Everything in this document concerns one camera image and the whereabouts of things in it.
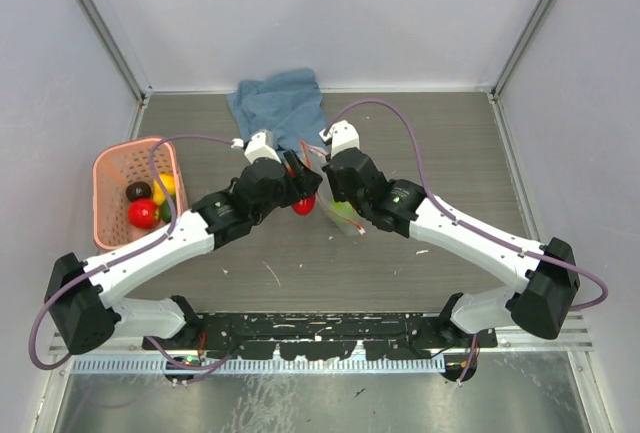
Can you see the yellow pear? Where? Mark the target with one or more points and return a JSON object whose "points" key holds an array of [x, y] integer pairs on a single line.
{"points": [[162, 188]]}

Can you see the blue cloth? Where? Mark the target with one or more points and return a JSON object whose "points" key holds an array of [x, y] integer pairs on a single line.
{"points": [[288, 104]]}

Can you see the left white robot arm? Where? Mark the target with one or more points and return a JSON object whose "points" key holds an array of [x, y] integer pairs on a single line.
{"points": [[88, 301]]}

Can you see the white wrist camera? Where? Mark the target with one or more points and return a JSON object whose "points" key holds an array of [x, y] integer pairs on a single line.
{"points": [[340, 136], [259, 146]]}

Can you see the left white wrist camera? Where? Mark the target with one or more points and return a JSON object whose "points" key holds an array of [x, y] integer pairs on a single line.
{"points": [[259, 146]]}

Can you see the pink plastic basket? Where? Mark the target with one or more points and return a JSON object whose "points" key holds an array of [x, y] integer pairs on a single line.
{"points": [[113, 171]]}

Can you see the green fruit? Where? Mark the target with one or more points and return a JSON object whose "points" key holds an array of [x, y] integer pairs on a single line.
{"points": [[165, 212]]}

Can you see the red apple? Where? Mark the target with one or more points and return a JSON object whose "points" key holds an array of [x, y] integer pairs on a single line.
{"points": [[142, 214]]}

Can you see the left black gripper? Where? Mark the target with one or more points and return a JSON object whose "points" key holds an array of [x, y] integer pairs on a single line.
{"points": [[304, 182]]}

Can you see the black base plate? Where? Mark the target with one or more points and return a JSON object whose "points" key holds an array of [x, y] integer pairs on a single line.
{"points": [[259, 336]]}

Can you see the red yellow mango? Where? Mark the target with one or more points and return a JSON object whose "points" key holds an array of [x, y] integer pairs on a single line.
{"points": [[304, 206]]}

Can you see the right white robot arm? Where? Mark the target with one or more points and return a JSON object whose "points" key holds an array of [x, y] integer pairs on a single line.
{"points": [[539, 284]]}

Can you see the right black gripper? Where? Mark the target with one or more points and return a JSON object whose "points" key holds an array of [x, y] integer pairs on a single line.
{"points": [[336, 192]]}

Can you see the grey slotted cable duct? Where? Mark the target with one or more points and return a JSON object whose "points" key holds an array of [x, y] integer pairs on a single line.
{"points": [[358, 364]]}

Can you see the green apple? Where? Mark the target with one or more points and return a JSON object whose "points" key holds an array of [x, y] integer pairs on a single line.
{"points": [[343, 209]]}

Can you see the dark brown fruit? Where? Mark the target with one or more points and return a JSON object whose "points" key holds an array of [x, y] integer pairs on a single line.
{"points": [[138, 190]]}

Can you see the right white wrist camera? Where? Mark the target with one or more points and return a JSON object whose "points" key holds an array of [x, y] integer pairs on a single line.
{"points": [[340, 136]]}

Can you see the clear orange zip bag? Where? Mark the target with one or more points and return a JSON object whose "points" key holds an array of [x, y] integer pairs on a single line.
{"points": [[315, 159]]}

